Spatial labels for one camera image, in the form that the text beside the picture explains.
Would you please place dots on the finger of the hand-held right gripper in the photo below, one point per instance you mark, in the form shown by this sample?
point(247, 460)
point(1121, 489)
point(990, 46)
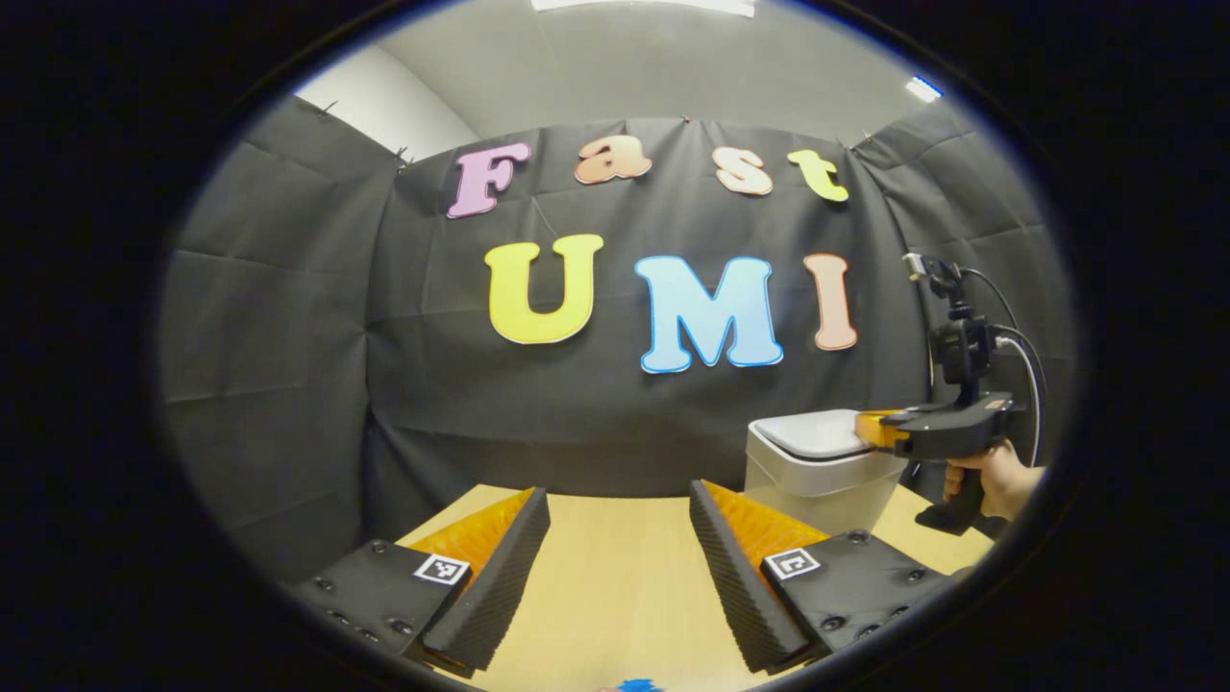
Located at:
point(876, 431)

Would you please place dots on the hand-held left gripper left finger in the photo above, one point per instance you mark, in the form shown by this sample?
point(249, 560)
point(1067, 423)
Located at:
point(500, 586)

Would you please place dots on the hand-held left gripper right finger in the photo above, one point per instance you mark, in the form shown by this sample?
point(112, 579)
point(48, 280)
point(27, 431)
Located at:
point(740, 596)

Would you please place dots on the white desktop garbage bin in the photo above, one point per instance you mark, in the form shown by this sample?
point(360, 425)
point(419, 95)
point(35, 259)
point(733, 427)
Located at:
point(807, 471)

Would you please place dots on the blue paper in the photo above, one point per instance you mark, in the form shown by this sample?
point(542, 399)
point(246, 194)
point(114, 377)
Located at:
point(637, 686)

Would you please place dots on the wooden desktop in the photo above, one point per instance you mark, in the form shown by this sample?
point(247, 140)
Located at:
point(615, 577)

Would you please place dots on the black backdrop cloth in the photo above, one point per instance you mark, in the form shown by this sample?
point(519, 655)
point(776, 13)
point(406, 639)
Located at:
point(432, 384)

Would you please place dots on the small ceiling light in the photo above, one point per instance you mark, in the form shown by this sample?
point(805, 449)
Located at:
point(923, 89)

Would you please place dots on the large ceiling light panel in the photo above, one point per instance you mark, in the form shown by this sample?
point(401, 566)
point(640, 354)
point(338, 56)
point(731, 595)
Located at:
point(644, 6)

